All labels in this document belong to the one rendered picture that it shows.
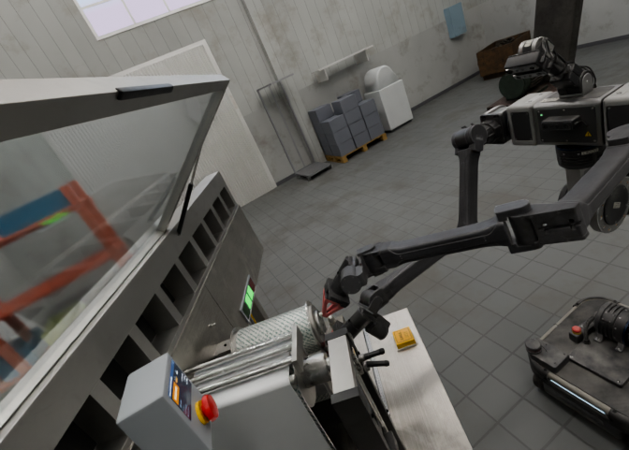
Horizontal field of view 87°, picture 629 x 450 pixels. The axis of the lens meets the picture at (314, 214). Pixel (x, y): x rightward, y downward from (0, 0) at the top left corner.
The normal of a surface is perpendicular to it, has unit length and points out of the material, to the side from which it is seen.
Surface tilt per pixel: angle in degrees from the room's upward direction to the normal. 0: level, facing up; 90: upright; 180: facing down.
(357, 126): 90
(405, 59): 90
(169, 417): 90
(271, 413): 90
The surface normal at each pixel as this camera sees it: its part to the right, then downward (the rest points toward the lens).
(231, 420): 0.04, 0.39
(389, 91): 0.42, 0.21
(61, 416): 0.92, -0.37
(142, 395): -0.39, -0.84
